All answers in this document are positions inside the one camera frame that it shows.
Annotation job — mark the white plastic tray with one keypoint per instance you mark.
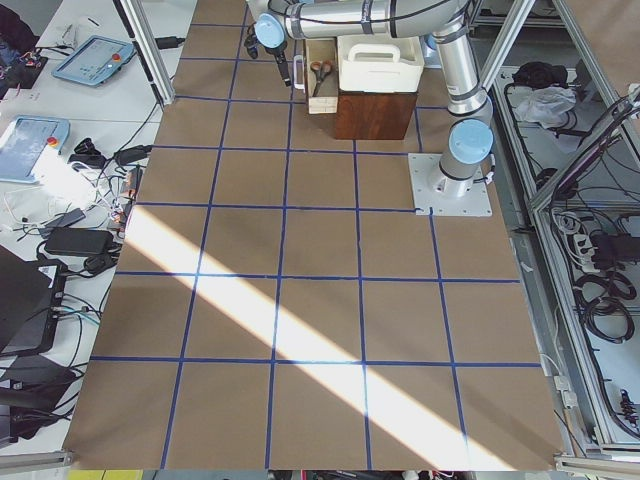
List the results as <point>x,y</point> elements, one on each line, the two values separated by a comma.
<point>379,63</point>

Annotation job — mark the black white cloth pile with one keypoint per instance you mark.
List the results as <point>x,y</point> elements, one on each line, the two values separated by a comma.
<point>550,100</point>

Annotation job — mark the white drawer handle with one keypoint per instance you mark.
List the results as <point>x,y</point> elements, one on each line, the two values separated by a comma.
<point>299,82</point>

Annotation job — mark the blue teach pendant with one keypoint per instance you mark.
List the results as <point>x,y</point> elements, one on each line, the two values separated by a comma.
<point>95,61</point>
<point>25,141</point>

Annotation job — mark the dark brown wooden cabinet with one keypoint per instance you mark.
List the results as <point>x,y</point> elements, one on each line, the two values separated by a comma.
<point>373,116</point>

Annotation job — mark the black power adapter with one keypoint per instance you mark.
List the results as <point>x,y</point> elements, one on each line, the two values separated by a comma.
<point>67,241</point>

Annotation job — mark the grey orange scissors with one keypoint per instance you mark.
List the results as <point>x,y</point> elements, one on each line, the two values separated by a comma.
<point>321,70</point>

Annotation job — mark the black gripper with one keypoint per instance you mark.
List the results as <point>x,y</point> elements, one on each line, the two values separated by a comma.
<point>275,52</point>

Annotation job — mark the light wooden drawer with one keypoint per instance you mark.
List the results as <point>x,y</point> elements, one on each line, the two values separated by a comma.
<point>327,99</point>

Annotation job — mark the white power strip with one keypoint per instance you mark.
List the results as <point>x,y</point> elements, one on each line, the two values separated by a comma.
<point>577,241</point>

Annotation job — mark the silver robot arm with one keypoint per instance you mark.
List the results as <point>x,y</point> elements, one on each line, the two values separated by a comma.
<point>469,143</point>

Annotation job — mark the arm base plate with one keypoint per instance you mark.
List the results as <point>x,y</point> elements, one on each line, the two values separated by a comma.
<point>435,194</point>

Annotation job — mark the aluminium frame post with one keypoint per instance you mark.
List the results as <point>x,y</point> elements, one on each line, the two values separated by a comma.
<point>136,24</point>

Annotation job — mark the black laptop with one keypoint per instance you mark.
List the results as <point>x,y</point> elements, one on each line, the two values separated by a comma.
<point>31,291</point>

